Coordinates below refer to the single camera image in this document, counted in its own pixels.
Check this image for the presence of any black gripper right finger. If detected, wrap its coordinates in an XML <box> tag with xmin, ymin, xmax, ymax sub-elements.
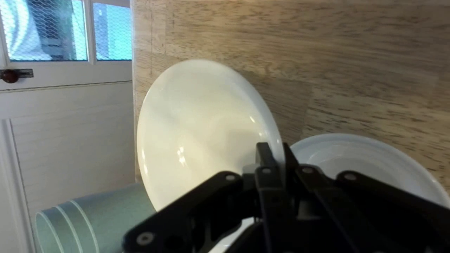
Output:
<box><xmin>283</xmin><ymin>143</ymin><xmax>450</xmax><ymax>253</ymax></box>

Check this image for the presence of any white bowl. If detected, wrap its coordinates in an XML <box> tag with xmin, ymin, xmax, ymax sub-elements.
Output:
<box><xmin>289</xmin><ymin>132</ymin><xmax>450</xmax><ymax>208</ymax></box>
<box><xmin>136</xmin><ymin>57</ymin><xmax>287</xmax><ymax>213</ymax></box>

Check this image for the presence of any dark door handle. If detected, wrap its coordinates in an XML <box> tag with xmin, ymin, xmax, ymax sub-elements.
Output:
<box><xmin>0</xmin><ymin>67</ymin><xmax>36</xmax><ymax>84</ymax></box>

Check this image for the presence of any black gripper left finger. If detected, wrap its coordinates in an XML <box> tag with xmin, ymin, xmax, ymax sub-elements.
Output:
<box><xmin>123</xmin><ymin>142</ymin><xmax>287</xmax><ymax>253</ymax></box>

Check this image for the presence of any white door with window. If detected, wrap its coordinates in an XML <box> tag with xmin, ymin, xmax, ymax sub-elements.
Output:
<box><xmin>0</xmin><ymin>0</ymin><xmax>138</xmax><ymax>253</ymax></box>

